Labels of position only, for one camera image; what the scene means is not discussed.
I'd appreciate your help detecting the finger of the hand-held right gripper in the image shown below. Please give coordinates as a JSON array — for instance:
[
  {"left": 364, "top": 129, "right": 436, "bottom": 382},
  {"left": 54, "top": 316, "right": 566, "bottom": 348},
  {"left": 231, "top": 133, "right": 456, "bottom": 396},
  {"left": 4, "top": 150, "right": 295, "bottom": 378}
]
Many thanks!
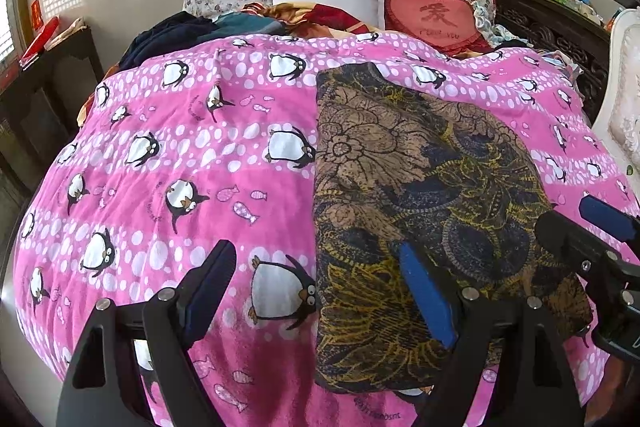
[
  {"left": 534, "top": 210, "right": 631, "bottom": 280},
  {"left": 579, "top": 194, "right": 640, "bottom": 244}
]

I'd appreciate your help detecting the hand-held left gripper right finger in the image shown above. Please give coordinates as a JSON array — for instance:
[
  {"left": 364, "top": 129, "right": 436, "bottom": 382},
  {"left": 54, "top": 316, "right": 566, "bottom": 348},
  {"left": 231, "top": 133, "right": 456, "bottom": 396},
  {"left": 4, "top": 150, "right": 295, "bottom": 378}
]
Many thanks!
[{"left": 397, "top": 241, "right": 586, "bottom": 427}]

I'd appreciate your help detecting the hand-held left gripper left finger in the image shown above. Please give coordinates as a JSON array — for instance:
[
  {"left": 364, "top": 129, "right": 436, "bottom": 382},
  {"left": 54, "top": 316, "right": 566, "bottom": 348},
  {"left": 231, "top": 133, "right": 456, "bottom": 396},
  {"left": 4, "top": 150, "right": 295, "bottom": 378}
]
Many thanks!
[{"left": 55, "top": 239, "right": 237, "bottom": 427}]

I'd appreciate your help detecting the brown floral patterned garment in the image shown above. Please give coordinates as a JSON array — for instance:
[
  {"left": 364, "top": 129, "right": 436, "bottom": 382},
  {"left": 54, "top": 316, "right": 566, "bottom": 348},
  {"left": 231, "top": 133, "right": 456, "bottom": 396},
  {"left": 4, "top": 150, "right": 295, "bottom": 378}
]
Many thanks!
[{"left": 312, "top": 62, "right": 593, "bottom": 395}]

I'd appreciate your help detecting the navy clothes pile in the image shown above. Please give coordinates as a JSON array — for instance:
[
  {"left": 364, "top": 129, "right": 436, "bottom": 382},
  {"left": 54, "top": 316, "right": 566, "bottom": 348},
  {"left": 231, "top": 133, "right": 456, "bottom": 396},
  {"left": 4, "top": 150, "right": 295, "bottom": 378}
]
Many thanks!
[{"left": 119, "top": 12, "right": 216, "bottom": 70}]

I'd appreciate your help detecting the white ornate chair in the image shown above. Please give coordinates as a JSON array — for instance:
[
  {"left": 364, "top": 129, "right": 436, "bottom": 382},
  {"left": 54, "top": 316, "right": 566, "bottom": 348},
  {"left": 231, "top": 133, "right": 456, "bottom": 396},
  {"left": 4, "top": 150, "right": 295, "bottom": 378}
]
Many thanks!
[{"left": 591, "top": 7, "right": 640, "bottom": 178}]

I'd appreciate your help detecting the pink penguin print blanket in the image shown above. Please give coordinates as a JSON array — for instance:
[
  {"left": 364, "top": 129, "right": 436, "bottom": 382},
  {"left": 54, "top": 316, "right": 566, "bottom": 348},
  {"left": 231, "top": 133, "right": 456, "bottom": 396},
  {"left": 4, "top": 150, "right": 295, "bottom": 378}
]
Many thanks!
[{"left": 12, "top": 32, "right": 640, "bottom": 427}]

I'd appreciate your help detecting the dark carved wooden cabinet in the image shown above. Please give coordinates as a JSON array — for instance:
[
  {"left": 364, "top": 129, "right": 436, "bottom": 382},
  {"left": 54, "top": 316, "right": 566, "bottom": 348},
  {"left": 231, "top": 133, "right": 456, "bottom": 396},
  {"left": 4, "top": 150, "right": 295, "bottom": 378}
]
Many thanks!
[{"left": 481, "top": 0, "right": 613, "bottom": 122}]

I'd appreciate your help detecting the light blue frilly cloth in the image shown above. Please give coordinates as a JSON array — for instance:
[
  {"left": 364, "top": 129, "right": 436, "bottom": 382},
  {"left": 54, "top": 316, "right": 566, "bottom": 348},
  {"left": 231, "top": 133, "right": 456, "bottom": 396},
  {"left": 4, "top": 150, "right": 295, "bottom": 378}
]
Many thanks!
[{"left": 472, "top": 2, "right": 502, "bottom": 48}]

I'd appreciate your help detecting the red heart cushion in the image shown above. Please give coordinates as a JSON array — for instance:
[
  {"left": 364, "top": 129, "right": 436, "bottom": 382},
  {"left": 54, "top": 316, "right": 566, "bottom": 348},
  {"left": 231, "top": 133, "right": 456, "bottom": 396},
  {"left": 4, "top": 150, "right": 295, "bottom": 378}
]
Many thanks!
[{"left": 384, "top": 0, "right": 493, "bottom": 55}]

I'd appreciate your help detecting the dark wooden table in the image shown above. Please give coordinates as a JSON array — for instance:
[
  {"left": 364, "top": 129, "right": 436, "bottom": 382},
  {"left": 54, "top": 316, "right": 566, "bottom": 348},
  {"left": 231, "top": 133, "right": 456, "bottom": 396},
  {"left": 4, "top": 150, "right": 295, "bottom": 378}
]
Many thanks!
[{"left": 0, "top": 27, "right": 106, "bottom": 168}]

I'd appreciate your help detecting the teal cloth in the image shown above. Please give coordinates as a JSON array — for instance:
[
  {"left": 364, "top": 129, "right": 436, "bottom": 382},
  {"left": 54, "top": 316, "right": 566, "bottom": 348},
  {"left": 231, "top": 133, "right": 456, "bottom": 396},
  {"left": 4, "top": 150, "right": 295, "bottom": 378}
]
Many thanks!
[{"left": 212, "top": 13, "right": 286, "bottom": 38}]

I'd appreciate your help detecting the orange red floral blanket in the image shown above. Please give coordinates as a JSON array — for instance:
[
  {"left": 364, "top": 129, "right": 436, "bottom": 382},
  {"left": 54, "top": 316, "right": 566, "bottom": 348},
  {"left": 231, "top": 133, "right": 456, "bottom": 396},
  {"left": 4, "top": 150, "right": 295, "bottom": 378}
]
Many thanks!
[{"left": 242, "top": 2, "right": 386, "bottom": 40}]

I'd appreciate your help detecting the beige cloth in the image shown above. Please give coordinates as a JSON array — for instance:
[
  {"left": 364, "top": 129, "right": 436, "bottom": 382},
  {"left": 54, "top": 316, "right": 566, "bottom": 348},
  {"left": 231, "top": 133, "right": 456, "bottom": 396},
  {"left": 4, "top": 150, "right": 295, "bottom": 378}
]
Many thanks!
[{"left": 47, "top": 17, "right": 91, "bottom": 50}]

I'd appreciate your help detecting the red bag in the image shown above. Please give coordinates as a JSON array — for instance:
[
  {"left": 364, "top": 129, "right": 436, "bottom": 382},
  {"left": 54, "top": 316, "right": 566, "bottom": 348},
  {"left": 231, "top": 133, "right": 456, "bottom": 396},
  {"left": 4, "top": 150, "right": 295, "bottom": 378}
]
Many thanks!
[{"left": 20, "top": 18, "right": 62, "bottom": 62}]

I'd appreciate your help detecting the window with blinds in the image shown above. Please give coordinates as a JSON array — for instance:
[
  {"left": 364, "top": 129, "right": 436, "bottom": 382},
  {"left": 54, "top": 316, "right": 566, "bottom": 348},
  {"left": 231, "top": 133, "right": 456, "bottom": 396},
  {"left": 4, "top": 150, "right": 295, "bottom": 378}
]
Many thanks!
[{"left": 0, "top": 0, "right": 16, "bottom": 62}]

